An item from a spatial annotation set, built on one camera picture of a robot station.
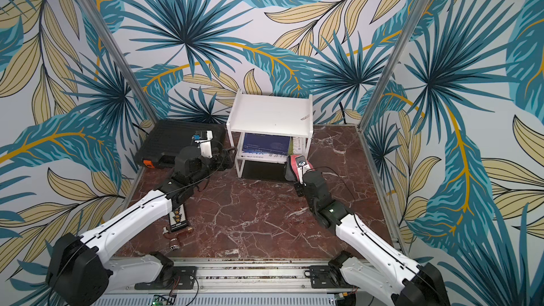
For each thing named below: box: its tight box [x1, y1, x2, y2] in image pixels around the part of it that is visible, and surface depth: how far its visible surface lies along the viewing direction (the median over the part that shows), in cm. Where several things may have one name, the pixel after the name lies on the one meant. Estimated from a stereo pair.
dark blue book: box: [242, 132, 292, 156], surface depth 87 cm
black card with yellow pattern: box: [168, 203, 188, 232], surface depth 85 cm
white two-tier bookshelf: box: [225, 89, 314, 178], surface depth 80 cm
